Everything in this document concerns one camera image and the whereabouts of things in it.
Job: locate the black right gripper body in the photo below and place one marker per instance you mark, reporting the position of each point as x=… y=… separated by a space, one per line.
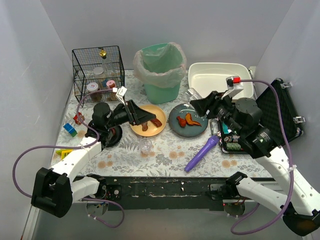
x=213 y=102

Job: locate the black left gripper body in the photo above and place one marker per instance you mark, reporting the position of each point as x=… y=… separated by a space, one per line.
x=130 y=111

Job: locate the clear cup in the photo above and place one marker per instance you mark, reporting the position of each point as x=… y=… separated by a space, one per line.
x=191 y=94
x=145 y=146

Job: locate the brown jar white lid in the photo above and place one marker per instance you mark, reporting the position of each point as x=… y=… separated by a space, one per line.
x=92 y=89

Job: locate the pink lid spice jar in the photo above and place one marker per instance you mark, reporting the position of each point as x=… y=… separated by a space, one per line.
x=111 y=85

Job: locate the clear jar blue label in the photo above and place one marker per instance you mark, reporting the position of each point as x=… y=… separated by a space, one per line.
x=100 y=76

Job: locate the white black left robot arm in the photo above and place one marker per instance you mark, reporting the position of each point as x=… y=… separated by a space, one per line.
x=56 y=189

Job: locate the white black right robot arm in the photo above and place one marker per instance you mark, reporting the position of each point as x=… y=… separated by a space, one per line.
x=299 y=203

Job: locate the brown meat piece left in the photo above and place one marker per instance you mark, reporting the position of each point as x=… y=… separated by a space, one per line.
x=144 y=126

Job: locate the brown meat piece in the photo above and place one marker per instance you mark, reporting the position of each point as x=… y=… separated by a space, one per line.
x=144 y=126
x=156 y=122

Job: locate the red chili pepper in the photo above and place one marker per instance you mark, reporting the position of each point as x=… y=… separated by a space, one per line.
x=113 y=131

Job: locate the black small plate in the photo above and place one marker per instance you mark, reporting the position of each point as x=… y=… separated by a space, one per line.
x=112 y=140

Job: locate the orange chicken wing right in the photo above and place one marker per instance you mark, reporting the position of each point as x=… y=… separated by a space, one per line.
x=190 y=121

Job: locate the orange chicken wing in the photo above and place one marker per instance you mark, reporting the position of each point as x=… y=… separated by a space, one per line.
x=190 y=121
x=181 y=121

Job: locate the brown meat piece right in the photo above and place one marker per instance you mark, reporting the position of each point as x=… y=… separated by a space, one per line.
x=156 y=122

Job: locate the yellow plastic plate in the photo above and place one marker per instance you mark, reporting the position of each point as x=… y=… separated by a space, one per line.
x=152 y=128

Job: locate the floral table mat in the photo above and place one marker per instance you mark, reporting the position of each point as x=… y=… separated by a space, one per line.
x=169 y=152

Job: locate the blue glazed ceramic plate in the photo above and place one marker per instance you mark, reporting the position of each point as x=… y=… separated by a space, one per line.
x=189 y=131

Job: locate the red owl toy block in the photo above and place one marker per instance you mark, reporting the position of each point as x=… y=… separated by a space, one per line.
x=78 y=118

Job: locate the orange chicken wing left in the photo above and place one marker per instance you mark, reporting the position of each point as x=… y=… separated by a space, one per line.
x=181 y=121

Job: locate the white rectangular basin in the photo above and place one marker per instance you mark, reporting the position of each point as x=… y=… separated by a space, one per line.
x=206 y=77

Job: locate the black poker chip case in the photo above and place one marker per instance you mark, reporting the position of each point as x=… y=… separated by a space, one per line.
x=292 y=122

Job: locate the green toy brick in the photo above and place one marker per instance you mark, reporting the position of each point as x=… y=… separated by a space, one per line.
x=73 y=132

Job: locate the green blue chip stack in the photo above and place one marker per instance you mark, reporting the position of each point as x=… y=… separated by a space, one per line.
x=233 y=147

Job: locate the purple toy microphone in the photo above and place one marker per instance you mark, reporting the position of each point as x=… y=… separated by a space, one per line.
x=211 y=142

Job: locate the blue toy brick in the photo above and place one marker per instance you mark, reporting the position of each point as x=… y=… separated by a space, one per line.
x=69 y=128

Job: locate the glass bottle gold cap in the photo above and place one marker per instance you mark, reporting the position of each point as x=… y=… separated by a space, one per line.
x=107 y=64

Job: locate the yellow toy brick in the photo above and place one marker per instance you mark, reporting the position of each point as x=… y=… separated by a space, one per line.
x=63 y=152

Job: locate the pink bin liner bag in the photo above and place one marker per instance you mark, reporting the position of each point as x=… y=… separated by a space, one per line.
x=162 y=65

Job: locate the green trash bin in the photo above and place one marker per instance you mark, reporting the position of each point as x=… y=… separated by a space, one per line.
x=158 y=95

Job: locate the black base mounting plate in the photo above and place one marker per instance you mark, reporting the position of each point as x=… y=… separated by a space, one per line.
x=160 y=193

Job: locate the black wire cage rack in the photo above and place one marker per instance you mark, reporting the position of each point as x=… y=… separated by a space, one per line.
x=84 y=60

